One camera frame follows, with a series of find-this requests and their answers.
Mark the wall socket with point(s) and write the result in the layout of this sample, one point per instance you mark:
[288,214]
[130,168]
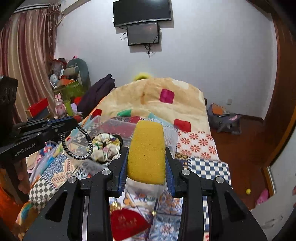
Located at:
[229,101]

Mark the green bottle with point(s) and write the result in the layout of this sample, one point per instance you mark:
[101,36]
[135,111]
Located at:
[69,108]

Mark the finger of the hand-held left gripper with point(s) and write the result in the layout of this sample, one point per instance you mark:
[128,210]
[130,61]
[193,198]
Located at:
[57,121]
[57,134]

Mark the person's left hand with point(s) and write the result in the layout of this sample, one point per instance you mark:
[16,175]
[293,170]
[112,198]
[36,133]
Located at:
[23,173]

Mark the orange cloth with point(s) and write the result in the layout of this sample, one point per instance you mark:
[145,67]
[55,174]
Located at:
[8,206]

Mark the red flat box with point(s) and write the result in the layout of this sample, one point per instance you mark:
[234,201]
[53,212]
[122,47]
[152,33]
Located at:
[38,107]

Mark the white cabinet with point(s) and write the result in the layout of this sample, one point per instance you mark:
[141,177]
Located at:
[277,208]

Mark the orange notebook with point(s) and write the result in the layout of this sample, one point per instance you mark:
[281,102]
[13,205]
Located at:
[219,109]

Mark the large black wall television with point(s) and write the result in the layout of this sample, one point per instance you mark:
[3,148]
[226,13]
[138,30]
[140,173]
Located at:
[142,11]

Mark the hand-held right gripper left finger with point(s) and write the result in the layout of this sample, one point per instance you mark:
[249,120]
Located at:
[122,176]

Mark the green cardboard box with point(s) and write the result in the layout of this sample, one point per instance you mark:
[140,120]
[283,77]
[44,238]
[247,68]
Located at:
[69,90]

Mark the beige quilt with coloured squares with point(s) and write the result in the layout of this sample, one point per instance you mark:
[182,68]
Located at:
[148,97]

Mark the pink soft item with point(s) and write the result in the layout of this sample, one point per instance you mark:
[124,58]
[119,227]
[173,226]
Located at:
[262,197]

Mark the small gold bell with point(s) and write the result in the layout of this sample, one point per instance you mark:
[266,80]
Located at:
[154,213]

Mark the clear plastic storage box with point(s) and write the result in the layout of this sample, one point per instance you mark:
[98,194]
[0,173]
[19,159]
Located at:
[115,126]

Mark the pink rabbit toy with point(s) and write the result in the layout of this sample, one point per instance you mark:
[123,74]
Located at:
[60,105]

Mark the small yellow ball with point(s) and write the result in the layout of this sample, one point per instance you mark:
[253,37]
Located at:
[248,191]

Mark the yellow plush toy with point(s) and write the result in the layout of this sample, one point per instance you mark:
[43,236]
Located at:
[142,76]

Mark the dark purple garment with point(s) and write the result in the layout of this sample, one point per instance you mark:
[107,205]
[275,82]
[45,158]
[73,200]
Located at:
[97,92]

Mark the floral satin scrunchie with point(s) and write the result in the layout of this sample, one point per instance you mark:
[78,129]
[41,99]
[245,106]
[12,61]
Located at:
[105,146]

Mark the yellow sponge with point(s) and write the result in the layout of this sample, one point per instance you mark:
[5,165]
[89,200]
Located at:
[146,153]

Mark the patchwork printed bed sheet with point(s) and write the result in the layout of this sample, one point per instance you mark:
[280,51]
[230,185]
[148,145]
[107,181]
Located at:
[203,153]

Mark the red embroidered pouch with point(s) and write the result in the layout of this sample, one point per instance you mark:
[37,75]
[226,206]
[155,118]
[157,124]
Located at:
[126,223]

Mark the grey green plush toy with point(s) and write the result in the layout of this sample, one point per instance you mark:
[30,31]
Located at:
[82,69]

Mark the grey bag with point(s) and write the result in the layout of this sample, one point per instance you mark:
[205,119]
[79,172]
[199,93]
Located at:
[225,125]

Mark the wooden door frame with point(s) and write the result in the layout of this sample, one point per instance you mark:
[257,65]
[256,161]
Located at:
[283,81]

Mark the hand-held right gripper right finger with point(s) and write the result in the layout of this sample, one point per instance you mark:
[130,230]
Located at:
[170,178]

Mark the striped pink curtain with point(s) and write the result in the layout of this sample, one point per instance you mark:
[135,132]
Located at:
[25,58]

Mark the small black wall monitor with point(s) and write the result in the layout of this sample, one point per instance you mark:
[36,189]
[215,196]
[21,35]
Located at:
[143,33]

